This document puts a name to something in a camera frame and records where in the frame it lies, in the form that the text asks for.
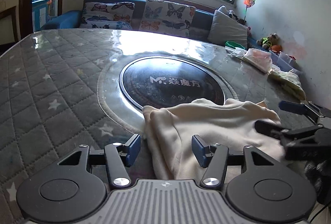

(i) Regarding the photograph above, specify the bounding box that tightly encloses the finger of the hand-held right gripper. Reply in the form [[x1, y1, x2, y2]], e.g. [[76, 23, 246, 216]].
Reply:
[[278, 100, 331, 124], [254, 120, 325, 146]]

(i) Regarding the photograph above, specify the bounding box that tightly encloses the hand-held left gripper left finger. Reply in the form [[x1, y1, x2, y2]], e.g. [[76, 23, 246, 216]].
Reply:
[[58, 133, 142, 188]]

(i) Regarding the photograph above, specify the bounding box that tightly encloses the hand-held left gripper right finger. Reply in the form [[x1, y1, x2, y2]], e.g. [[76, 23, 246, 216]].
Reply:
[[191, 134, 281, 188]]

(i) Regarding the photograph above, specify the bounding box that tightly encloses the cream long-sleeved shirt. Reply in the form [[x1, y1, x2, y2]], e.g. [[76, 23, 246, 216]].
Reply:
[[142, 98, 288, 181]]

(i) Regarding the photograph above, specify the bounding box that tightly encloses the yellow floral folded cloth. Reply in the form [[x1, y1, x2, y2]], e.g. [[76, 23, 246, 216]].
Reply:
[[269, 69, 307, 100]]

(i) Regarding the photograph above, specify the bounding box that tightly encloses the clear plastic storage box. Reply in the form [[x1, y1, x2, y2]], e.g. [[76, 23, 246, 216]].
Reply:
[[269, 51, 303, 74]]

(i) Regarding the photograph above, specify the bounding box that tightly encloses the pink and white cloth bundle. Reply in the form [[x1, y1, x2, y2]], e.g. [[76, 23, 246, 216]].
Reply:
[[241, 48, 273, 73]]

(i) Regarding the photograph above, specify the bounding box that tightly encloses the teddy bear with green vest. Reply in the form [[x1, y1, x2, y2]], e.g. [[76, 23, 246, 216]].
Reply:
[[256, 33, 280, 50]]

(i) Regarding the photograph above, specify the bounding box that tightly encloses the round black table hotplate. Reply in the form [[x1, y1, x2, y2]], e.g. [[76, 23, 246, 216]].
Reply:
[[119, 56, 225, 112]]

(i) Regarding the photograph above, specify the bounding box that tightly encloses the grey pillow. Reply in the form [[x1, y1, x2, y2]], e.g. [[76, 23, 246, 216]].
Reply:
[[207, 9, 249, 49]]

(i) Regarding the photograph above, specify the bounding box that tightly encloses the panda plush toy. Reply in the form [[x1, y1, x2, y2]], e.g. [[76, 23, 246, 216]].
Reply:
[[229, 10, 245, 24]]

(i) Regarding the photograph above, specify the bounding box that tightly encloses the colourful pinwheel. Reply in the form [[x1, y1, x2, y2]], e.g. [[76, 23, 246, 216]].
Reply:
[[243, 0, 257, 25]]

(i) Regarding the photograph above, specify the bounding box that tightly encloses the butterfly print cushion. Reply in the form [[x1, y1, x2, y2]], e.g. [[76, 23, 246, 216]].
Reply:
[[79, 2, 136, 31], [139, 0, 197, 39]]

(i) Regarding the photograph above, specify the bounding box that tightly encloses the blue sofa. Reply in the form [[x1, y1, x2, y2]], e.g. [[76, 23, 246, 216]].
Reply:
[[41, 0, 260, 46]]

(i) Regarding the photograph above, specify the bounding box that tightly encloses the blue cabinet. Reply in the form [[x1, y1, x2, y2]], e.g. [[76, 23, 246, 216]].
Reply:
[[32, 0, 55, 32]]

